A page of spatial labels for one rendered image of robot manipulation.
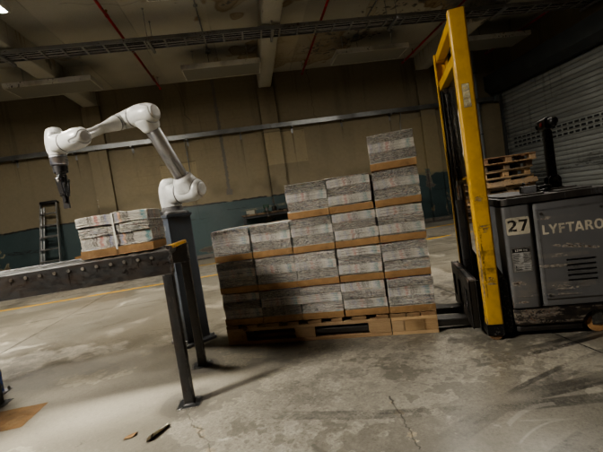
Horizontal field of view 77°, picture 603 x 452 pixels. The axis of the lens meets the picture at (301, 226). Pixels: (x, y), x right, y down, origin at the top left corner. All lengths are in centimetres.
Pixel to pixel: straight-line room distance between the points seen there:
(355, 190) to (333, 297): 72
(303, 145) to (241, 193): 191
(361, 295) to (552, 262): 109
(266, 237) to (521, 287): 158
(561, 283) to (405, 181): 102
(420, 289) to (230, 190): 728
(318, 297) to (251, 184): 694
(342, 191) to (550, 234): 119
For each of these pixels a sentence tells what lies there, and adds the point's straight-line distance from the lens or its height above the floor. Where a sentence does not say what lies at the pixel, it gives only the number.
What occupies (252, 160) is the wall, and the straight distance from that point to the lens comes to 940.
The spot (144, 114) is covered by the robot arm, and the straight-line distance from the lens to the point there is 273.
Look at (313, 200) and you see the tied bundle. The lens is 253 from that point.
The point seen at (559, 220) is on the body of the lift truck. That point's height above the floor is 63.
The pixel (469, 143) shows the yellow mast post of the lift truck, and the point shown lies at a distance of 233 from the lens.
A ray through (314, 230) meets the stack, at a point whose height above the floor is 75.
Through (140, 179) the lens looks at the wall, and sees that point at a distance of 970.
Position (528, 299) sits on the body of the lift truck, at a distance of 251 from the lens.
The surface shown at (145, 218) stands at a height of 98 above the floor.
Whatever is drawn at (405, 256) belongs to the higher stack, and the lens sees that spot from 250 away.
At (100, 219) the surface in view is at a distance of 229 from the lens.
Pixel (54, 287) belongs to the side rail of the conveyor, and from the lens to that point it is 221.
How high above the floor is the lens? 92
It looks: 3 degrees down
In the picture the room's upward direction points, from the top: 9 degrees counter-clockwise
